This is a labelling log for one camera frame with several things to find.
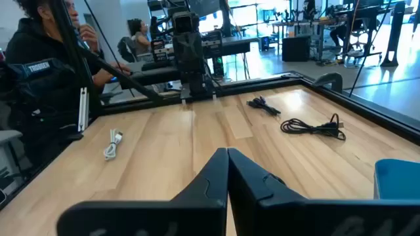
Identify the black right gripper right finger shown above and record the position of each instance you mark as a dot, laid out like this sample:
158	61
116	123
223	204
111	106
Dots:
295	218

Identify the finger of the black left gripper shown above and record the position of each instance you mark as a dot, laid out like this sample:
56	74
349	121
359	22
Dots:
195	52
181	52

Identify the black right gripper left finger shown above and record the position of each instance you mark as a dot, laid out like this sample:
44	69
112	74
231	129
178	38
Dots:
183	216

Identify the blue plastic bin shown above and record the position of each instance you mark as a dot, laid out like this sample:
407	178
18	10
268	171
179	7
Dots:
398	178

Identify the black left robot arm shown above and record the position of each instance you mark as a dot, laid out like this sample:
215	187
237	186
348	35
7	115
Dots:
196	83

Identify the black desk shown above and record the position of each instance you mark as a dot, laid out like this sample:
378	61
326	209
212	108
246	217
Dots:
229	46

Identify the person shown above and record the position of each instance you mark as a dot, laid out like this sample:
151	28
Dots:
141	36
33	42

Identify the black cabinet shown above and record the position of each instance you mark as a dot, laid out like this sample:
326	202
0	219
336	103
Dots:
296	48

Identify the white aluminium strip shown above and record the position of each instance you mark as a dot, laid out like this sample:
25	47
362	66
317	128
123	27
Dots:
83	109

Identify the grey table clamp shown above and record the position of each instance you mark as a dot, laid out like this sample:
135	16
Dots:
328	79

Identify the black Trossen-labelled equipment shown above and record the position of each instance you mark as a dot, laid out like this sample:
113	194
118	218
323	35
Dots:
49	91

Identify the black office chair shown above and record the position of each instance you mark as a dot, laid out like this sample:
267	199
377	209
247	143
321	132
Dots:
361	29

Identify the black floor stand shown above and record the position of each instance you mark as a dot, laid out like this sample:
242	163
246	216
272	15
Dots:
392	36

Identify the black aluminium table frame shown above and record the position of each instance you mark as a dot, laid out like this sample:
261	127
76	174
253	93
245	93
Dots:
262	86

